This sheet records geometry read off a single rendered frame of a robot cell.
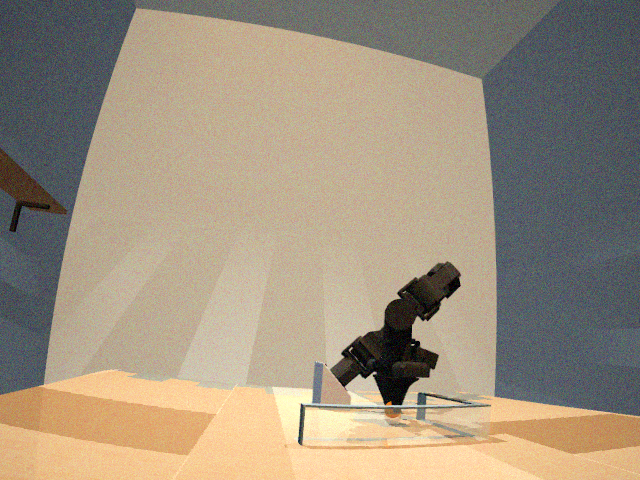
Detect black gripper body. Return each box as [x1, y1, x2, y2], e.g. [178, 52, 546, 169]
[366, 332, 430, 379]

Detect low clear glass walls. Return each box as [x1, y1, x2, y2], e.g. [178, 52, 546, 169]
[302, 406, 491, 446]

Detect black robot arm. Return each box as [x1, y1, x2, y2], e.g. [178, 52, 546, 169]
[330, 261, 461, 390]

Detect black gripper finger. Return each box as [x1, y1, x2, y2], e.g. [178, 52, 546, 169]
[373, 374, 394, 406]
[386, 377, 419, 405]

